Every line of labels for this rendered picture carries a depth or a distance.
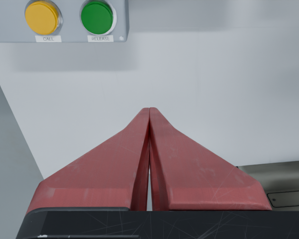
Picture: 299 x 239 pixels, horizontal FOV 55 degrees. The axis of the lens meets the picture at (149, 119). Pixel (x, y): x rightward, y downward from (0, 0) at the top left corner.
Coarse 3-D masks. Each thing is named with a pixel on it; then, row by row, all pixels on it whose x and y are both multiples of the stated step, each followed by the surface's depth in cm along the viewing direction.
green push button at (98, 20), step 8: (96, 0) 36; (88, 8) 35; (96, 8) 35; (104, 8) 35; (88, 16) 36; (96, 16) 36; (104, 16) 36; (112, 16) 36; (88, 24) 36; (96, 24) 36; (104, 24) 36; (96, 32) 37; (104, 32) 37
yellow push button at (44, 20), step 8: (32, 8) 35; (40, 8) 35; (48, 8) 35; (32, 16) 36; (40, 16) 36; (48, 16) 36; (56, 16) 36; (32, 24) 36; (40, 24) 36; (48, 24) 36; (56, 24) 37; (40, 32) 37; (48, 32) 37
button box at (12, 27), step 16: (0, 0) 36; (16, 0) 36; (32, 0) 36; (48, 0) 36; (64, 0) 36; (80, 0) 36; (112, 0) 36; (0, 16) 37; (16, 16) 37; (64, 16) 37; (80, 16) 37; (128, 16) 41; (0, 32) 38; (16, 32) 38; (32, 32) 38; (64, 32) 38; (80, 32) 38; (112, 32) 38; (128, 32) 41
